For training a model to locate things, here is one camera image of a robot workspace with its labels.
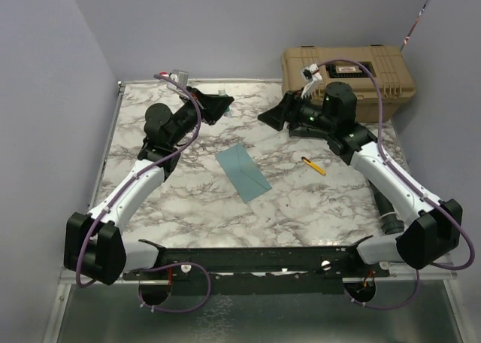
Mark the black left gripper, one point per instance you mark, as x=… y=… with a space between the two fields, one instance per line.
x=216 y=104

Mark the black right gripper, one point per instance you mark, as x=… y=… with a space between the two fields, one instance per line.
x=288 y=110

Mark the green white glue stick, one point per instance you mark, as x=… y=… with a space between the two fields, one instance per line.
x=225 y=102

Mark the light blue paper envelope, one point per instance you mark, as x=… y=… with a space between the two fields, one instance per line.
x=243 y=173

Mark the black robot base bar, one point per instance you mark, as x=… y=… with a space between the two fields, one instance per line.
x=259 y=270

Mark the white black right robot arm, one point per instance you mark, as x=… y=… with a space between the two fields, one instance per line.
x=432 y=223

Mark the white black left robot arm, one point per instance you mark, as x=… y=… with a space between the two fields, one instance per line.
x=94 y=245

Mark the yellow utility knife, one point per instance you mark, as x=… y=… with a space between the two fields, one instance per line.
x=313 y=166

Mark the tan plastic tool case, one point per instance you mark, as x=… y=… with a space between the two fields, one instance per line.
x=366 y=69

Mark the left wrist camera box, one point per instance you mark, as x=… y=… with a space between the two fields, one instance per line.
x=176 y=77

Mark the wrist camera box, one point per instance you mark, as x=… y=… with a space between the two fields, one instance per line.
x=176 y=77
x=312 y=78

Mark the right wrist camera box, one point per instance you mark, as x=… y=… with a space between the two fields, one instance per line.
x=312 y=78

